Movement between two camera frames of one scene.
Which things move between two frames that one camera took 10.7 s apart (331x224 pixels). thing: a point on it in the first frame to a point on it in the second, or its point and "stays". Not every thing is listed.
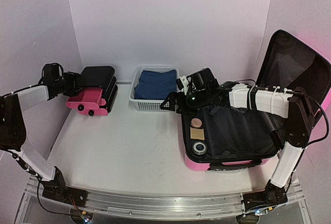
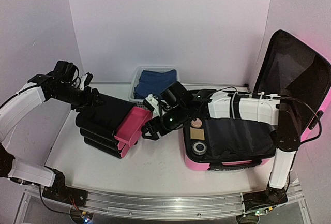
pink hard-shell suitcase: [242, 138] stays
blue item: [155, 86] stays
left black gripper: [73, 77] to [87, 102]
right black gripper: [186, 112] to [150, 125]
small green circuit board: [87, 217] stays
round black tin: [199, 148] stays
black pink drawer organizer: [99, 91] to [111, 127]
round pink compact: [196, 122] stays
